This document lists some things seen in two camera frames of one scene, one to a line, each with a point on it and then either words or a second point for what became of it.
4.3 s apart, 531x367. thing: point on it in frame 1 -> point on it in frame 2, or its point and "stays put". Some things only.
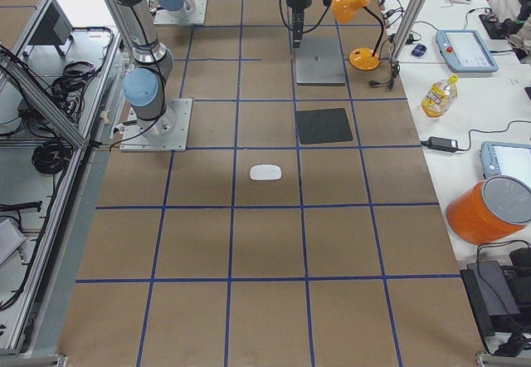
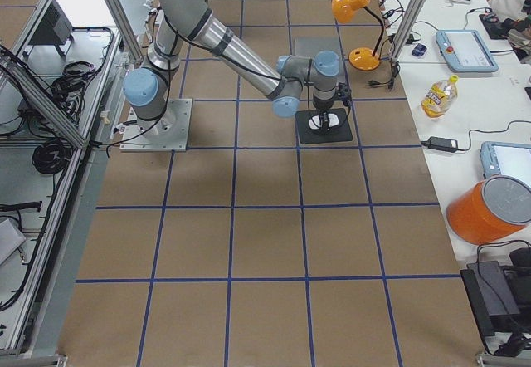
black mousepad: (327, 125) stays put
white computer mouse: (265, 172) -> (314, 122)
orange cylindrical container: (488, 209) stays put
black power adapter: (442, 144) stays put
